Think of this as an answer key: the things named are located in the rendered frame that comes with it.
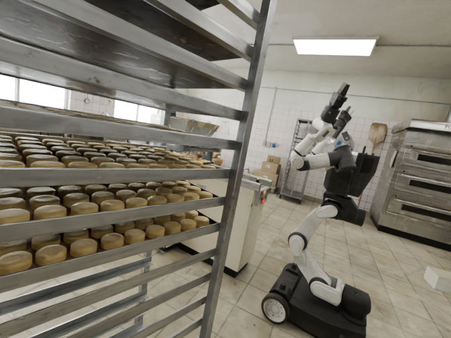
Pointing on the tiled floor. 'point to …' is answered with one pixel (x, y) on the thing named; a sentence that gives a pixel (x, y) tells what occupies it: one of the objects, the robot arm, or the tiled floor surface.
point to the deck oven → (416, 184)
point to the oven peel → (376, 135)
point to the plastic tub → (438, 279)
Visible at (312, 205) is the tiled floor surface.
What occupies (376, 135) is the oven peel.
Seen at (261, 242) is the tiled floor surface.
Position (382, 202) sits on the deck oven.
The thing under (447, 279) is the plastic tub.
